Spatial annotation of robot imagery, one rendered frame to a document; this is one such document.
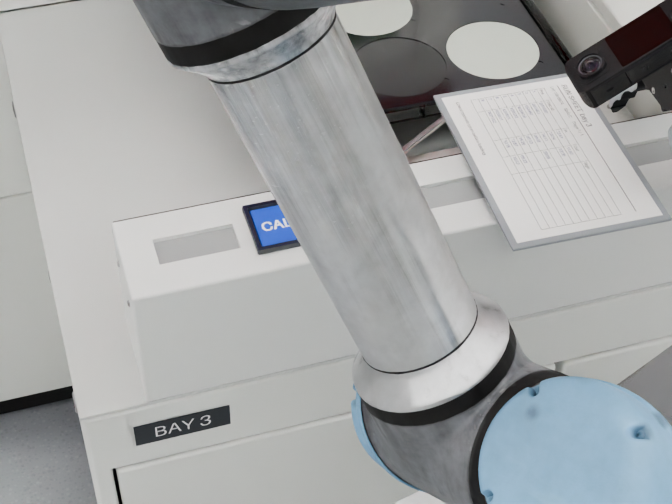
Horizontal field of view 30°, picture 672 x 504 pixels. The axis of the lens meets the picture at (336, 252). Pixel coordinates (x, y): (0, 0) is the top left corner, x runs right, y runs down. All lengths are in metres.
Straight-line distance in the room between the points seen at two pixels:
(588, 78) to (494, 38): 0.33
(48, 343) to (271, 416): 0.86
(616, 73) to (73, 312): 0.55
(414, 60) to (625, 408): 0.67
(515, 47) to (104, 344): 0.55
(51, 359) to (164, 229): 0.98
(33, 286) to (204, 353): 0.84
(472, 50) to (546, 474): 0.69
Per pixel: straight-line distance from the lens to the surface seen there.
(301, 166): 0.74
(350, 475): 1.33
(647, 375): 1.04
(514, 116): 1.20
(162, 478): 1.24
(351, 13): 1.43
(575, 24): 1.43
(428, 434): 0.85
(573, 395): 0.79
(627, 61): 1.09
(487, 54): 1.38
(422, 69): 1.35
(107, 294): 1.23
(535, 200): 1.11
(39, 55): 1.52
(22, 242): 1.85
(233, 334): 1.10
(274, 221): 1.08
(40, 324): 1.98
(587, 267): 1.20
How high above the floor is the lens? 1.73
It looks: 47 degrees down
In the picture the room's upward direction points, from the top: 2 degrees clockwise
